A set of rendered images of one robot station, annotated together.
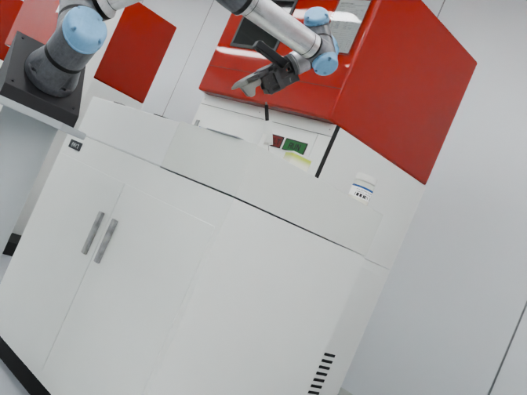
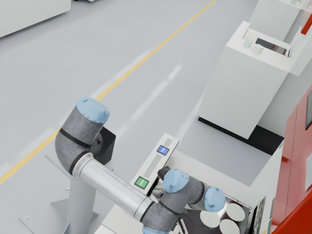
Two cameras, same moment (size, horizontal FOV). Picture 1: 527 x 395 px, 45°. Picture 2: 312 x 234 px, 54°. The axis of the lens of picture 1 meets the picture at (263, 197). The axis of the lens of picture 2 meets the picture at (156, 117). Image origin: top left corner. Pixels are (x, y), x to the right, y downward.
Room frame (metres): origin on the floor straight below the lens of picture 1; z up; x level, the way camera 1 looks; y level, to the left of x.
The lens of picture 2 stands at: (1.48, -0.38, 2.12)
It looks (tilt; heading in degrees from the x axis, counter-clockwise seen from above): 39 degrees down; 58
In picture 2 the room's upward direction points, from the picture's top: 18 degrees clockwise
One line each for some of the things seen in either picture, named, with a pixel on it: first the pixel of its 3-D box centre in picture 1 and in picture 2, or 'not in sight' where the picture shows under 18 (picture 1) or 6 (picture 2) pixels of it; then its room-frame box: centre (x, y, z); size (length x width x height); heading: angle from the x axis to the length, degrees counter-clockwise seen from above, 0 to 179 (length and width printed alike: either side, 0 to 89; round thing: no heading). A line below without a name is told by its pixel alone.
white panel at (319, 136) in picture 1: (245, 153); (270, 197); (2.59, 0.14, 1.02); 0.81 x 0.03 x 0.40; 44
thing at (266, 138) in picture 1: (263, 140); (179, 233); (2.04, 0.07, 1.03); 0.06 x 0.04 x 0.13; 134
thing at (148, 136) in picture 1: (134, 132); (149, 174); (2.09, 0.47, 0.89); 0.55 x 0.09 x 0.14; 44
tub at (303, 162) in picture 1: (295, 164); not in sight; (2.02, -0.05, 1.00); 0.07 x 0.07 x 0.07; 18
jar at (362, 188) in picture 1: (361, 190); not in sight; (2.05, -0.28, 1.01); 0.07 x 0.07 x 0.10
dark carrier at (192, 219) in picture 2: not in sight; (210, 217); (2.30, 0.17, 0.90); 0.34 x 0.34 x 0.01; 44
